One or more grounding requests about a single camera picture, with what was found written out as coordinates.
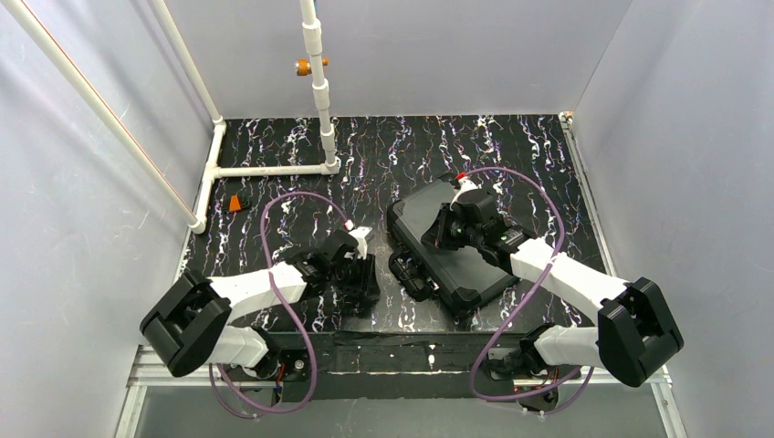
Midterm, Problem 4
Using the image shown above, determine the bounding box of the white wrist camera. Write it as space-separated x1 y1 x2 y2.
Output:
451 172 486 205
344 220 373 259

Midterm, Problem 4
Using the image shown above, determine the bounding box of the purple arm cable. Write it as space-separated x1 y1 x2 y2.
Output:
456 167 595 417
208 191 355 420

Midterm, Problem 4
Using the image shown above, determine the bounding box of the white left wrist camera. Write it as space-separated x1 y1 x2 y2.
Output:
344 220 373 259

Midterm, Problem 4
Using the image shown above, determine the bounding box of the orange knob on pole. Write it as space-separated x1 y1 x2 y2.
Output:
295 57 329 77

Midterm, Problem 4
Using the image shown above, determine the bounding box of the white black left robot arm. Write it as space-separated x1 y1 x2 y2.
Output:
139 226 381 377

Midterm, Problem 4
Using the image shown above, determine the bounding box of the black poker set case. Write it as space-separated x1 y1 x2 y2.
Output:
385 173 518 318

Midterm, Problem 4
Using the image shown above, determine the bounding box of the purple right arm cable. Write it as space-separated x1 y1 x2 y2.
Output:
456 167 595 417

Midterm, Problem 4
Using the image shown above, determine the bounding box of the white pvc pipe frame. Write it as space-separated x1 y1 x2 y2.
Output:
1 1 340 234

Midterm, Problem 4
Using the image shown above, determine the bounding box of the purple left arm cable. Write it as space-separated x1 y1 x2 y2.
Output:
208 191 355 420

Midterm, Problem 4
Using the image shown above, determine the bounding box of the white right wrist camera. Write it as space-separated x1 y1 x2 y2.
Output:
451 172 486 205

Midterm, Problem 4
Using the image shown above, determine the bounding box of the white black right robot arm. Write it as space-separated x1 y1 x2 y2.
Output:
421 188 685 387

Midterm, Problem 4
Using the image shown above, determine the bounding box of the orange hex key set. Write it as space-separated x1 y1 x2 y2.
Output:
227 193 251 214

